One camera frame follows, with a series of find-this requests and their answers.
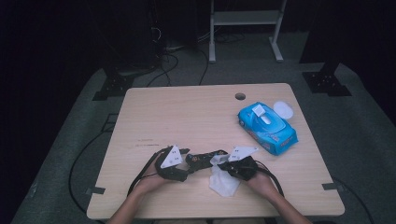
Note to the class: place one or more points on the person's right hand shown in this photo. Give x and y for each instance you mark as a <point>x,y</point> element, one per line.
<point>263,185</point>

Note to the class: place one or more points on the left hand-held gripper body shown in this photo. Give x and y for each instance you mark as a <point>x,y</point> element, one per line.
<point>171,158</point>

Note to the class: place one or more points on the black stand base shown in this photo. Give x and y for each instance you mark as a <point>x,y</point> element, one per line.
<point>327,84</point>
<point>113,87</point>

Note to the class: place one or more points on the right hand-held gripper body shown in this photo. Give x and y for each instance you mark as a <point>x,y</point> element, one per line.
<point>244,169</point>

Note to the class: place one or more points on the blue toy car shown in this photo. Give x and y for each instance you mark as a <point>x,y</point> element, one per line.
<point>202,160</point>

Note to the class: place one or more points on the grey tape piece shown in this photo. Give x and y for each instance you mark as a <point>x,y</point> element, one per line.
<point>95,190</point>
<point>333,186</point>

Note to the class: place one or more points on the white wet wipe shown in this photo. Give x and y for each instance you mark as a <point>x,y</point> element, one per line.
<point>224,183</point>

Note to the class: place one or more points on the person's left hand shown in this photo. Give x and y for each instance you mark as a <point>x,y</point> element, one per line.
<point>148,182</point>

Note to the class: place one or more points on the white metal stand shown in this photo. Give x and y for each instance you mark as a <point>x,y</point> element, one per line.
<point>246,18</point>

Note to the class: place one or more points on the blue wet wipes pack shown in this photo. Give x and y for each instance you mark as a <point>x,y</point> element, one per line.
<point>274,130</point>

